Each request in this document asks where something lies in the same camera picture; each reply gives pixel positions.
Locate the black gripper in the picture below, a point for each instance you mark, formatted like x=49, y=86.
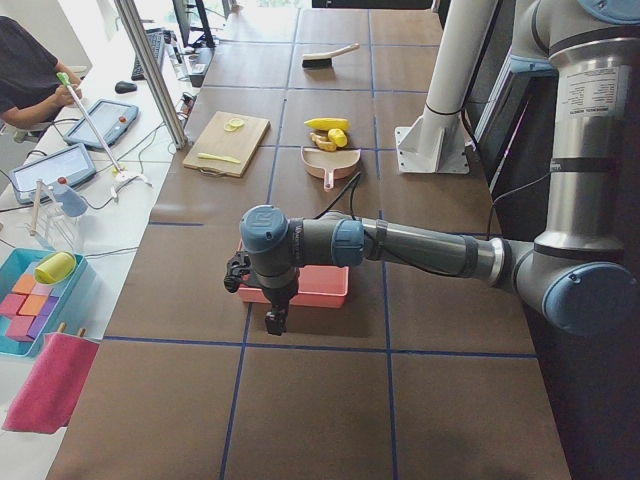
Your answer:
x=276, y=296

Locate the beige plastic dustpan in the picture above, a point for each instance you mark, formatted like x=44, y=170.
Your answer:
x=330, y=166

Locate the tan toy ginger root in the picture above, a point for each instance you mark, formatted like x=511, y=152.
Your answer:
x=322, y=142

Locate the yellow toy corn cob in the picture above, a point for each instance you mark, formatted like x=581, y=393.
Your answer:
x=328, y=123

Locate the beige brush with black bristles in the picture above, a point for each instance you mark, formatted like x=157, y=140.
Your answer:
x=325, y=59

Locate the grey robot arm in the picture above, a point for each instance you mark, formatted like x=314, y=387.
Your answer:
x=571, y=273

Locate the pink plastic bin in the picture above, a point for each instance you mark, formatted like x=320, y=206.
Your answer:
x=324, y=286

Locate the bamboo cutting board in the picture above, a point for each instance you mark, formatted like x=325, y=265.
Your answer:
x=241, y=144

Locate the green plastic toy knife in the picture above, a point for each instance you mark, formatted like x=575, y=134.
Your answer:
x=222, y=158

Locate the white reacher stick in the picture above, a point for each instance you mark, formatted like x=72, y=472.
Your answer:
x=122, y=177

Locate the yellow plastic cup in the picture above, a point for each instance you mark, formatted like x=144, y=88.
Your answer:
x=55, y=268

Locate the blue cup on stand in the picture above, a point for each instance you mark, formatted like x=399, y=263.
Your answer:
x=71, y=202

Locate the pink cloth on rack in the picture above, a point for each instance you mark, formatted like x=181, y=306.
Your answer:
x=47, y=399

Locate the teal tray of blocks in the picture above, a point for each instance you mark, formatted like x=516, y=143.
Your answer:
x=29, y=309

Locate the blue teach pendant tablet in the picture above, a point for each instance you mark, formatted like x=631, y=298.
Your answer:
x=73, y=163
x=112, y=119

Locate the black computer mouse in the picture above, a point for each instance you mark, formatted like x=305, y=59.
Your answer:
x=122, y=87

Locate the seated person in black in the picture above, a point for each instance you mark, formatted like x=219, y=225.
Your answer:
x=35, y=85

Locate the aluminium frame post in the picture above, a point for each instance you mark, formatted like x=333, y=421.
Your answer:
x=129, y=16

